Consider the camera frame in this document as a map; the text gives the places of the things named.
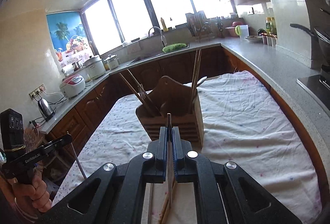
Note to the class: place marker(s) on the white spice jar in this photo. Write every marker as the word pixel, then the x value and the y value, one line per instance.
pixel 265 39
pixel 272 41

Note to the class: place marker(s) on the pink bowl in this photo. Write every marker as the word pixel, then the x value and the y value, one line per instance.
pixel 235 25

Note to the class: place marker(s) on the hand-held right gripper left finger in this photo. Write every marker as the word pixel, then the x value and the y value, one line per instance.
pixel 165 146

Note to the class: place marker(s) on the paper towel roll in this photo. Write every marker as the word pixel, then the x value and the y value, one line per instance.
pixel 67 68

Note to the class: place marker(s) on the wooden utensil holder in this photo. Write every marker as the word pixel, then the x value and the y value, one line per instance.
pixel 180 100

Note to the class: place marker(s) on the pink and white rice cooker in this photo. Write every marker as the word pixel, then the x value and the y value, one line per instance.
pixel 73 86

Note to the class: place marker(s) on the stainless steel chopstick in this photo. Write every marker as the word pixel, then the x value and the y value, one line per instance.
pixel 77 157

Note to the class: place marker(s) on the tropical beach wall poster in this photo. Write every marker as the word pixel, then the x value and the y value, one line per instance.
pixel 68 35

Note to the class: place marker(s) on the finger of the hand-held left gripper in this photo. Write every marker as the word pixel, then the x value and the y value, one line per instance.
pixel 56 143

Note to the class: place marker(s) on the small pump bottle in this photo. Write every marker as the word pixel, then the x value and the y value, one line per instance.
pixel 170 22

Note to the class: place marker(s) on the chrome kitchen faucet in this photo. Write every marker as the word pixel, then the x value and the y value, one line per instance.
pixel 158 34

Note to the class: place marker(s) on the green plastic basket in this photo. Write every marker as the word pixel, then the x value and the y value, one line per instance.
pixel 175 47

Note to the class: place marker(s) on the pile of wooden chopsticks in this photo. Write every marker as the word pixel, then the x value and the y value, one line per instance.
pixel 165 211

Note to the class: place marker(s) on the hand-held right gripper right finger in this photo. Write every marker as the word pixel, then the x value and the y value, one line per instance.
pixel 178 146

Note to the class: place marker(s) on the wall power outlet strip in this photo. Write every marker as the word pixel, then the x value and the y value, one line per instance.
pixel 37 91

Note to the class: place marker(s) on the yellow detergent bottle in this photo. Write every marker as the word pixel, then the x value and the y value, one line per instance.
pixel 163 24

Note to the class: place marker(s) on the white dish with food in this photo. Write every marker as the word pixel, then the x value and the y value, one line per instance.
pixel 254 38

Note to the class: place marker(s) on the grey kitchen countertop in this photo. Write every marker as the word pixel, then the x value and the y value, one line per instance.
pixel 270 64

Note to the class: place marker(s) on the stainless steel electric kettle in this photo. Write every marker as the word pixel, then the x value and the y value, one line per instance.
pixel 45 109

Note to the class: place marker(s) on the wooden base cabinets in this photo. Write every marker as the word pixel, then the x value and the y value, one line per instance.
pixel 170 66

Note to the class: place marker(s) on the large white rice cooker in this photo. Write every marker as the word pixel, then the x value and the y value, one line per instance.
pixel 94 66

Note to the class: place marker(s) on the black wok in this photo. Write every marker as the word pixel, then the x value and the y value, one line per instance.
pixel 321 38

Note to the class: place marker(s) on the gas stove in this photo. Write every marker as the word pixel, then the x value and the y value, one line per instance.
pixel 313 84

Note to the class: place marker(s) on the person's left hand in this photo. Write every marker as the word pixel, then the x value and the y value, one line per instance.
pixel 36 195

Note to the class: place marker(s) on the metal dish rack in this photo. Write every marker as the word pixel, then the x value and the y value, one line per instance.
pixel 198 24

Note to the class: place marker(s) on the yellow cooking oil bottle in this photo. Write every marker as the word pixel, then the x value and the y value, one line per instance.
pixel 268 25
pixel 273 26

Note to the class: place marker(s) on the white floral tablecloth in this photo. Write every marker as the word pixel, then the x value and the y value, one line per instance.
pixel 245 123

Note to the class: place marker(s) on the small white electric cooker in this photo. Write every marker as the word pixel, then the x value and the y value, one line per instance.
pixel 112 61

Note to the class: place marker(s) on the stainless steel fork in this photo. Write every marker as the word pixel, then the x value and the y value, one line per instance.
pixel 142 92

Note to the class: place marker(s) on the wooden chopstick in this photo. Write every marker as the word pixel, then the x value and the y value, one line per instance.
pixel 194 74
pixel 135 93
pixel 143 90
pixel 169 151
pixel 198 69

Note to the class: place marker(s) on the stainless steel spoon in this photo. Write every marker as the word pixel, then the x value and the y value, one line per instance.
pixel 203 80

